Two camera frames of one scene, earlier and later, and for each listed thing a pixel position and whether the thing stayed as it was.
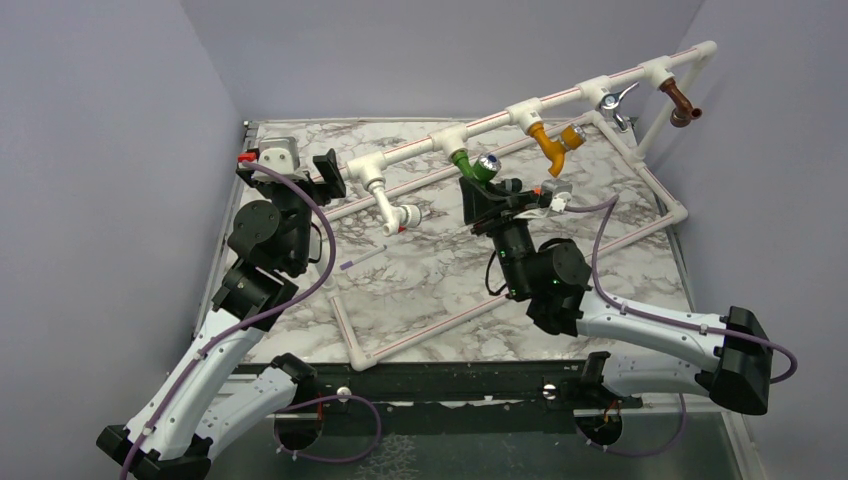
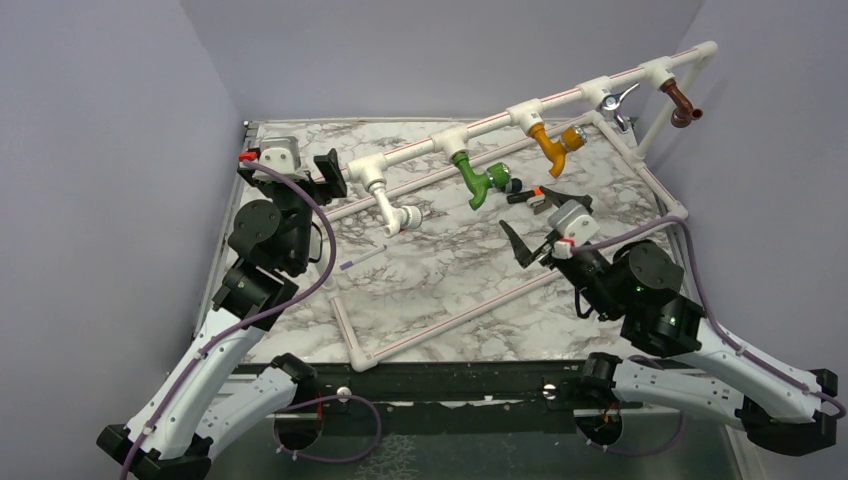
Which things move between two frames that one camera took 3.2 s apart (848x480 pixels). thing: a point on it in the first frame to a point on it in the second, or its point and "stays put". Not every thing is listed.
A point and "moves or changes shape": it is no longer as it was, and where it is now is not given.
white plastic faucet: [396, 219] stays put
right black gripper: [479, 201] to [519, 249]
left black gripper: [334, 187] stays put
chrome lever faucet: [609, 102] stays put
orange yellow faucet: [573, 137] stays put
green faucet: [482, 170] moves or changes shape
